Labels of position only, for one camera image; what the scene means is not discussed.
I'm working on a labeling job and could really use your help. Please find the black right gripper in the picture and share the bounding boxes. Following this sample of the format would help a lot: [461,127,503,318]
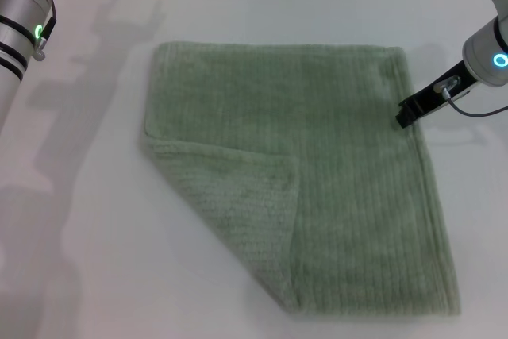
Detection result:
[395,59,482,129]

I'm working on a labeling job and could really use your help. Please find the green ribbed towel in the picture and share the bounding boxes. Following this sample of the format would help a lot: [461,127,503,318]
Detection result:
[137,40,464,311]

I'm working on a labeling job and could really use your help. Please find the right gripper cable with plug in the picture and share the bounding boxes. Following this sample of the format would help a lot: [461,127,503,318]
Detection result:
[433,75,508,117]

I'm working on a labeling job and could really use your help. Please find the gripper cable with plug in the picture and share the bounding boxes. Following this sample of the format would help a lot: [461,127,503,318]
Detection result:
[33,0,59,62]
[433,75,508,117]

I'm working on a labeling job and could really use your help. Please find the left gripper cable with plug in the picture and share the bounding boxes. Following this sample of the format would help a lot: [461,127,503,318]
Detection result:
[33,0,59,62]

